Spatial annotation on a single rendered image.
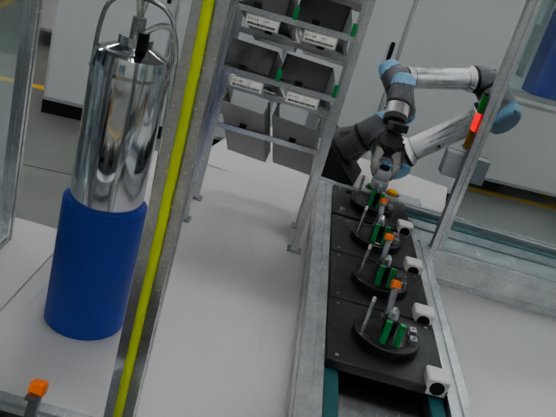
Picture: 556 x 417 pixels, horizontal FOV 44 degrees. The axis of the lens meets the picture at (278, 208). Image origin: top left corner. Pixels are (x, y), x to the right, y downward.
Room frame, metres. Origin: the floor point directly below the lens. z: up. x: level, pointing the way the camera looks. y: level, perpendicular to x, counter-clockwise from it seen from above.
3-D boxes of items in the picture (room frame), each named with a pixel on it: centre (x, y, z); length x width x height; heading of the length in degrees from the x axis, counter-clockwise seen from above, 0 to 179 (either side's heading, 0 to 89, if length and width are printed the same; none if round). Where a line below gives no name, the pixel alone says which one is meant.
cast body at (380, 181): (1.96, -0.27, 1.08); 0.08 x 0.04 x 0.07; 1
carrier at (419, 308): (1.47, -0.28, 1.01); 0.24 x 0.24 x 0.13; 1
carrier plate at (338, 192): (1.97, -0.27, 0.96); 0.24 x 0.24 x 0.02; 1
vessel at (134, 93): (1.16, 0.31, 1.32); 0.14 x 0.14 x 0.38
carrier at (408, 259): (1.71, -0.28, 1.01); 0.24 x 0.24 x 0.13; 1
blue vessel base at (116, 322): (1.16, 0.31, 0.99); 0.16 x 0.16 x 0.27
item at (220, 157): (2.52, -0.17, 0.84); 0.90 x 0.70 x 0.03; 81
